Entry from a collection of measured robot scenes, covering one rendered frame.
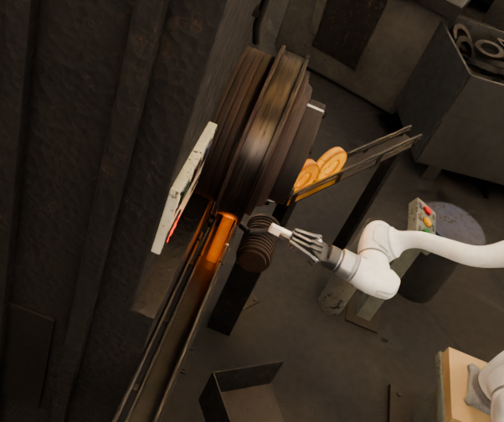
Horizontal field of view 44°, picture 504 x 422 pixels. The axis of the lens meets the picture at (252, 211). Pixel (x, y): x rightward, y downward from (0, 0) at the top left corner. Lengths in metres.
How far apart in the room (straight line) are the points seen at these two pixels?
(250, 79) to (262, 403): 0.84
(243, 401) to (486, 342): 1.79
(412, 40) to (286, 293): 2.06
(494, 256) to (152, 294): 0.97
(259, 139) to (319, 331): 1.50
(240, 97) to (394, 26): 2.87
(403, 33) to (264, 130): 2.91
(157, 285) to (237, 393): 0.39
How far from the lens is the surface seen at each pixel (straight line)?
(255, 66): 1.49
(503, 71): 4.01
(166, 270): 1.52
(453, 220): 3.00
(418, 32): 4.20
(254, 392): 1.72
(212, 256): 1.79
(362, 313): 2.88
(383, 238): 2.04
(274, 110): 1.40
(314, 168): 2.24
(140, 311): 1.43
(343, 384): 2.65
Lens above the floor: 2.00
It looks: 40 degrees down
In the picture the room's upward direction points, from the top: 24 degrees clockwise
